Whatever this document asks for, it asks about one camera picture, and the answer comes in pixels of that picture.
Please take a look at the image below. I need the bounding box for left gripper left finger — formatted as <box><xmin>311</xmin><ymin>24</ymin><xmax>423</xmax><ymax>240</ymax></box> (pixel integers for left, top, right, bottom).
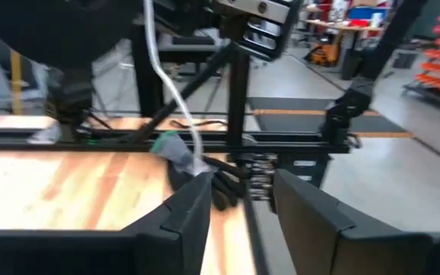
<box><xmin>122</xmin><ymin>171</ymin><xmax>214</xmax><ymax>275</ymax></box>

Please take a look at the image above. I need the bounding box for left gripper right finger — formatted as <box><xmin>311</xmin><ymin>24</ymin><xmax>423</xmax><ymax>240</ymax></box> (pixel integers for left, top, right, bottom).
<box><xmin>273</xmin><ymin>168</ymin><xmax>358</xmax><ymax>275</ymax></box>

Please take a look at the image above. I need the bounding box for white cord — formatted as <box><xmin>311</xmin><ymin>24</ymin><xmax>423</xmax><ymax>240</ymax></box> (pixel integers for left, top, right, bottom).
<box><xmin>142</xmin><ymin>0</ymin><xmax>210</xmax><ymax>175</ymax></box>

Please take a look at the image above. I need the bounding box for orange floor machine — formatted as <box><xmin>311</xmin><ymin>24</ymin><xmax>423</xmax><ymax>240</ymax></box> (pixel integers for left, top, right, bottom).
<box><xmin>306</xmin><ymin>40</ymin><xmax>341</xmax><ymax>66</ymax></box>

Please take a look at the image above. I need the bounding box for black rig strut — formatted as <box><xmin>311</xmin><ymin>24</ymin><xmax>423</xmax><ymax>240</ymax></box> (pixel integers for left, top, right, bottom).
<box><xmin>134</xmin><ymin>44</ymin><xmax>236</xmax><ymax>144</ymax></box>
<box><xmin>131</xmin><ymin>28</ymin><xmax>164</xmax><ymax>118</ymax></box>
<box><xmin>227</xmin><ymin>47</ymin><xmax>251</xmax><ymax>154</ymax></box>
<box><xmin>321</xmin><ymin>0</ymin><xmax>429</xmax><ymax>148</ymax></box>

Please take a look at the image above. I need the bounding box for metal bolt row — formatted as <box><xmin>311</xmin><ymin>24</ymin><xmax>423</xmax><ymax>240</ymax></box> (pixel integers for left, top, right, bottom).
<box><xmin>247</xmin><ymin>152</ymin><xmax>279</xmax><ymax>202</ymax></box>

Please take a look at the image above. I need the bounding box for wooden background table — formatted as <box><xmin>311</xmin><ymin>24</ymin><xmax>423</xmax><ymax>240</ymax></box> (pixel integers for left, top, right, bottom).
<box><xmin>303</xmin><ymin>0</ymin><xmax>387</xmax><ymax>45</ymax></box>

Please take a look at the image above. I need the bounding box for grey black work glove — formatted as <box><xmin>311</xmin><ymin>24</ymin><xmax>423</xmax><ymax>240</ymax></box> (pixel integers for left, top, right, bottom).
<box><xmin>150</xmin><ymin>130</ymin><xmax>248</xmax><ymax>212</ymax></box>

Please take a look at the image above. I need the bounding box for black floor bin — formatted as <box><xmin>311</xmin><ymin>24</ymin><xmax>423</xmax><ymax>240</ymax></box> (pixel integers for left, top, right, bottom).
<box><xmin>341</xmin><ymin>47</ymin><xmax>365</xmax><ymax>81</ymax></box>

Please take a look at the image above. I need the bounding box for black mat orange edge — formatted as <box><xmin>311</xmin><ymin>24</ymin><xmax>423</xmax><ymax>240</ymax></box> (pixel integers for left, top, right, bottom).
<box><xmin>247</xmin><ymin>97</ymin><xmax>414</xmax><ymax>139</ymax></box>

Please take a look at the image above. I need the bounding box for silver corner bracket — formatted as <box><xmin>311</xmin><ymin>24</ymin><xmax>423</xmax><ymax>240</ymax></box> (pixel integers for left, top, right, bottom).
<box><xmin>27</xmin><ymin>122</ymin><xmax>63</xmax><ymax>145</ymax></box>

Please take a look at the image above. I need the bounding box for yellow post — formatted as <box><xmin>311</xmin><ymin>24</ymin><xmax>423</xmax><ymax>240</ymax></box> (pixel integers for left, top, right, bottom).
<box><xmin>10</xmin><ymin>49</ymin><xmax>24</xmax><ymax>115</ymax></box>

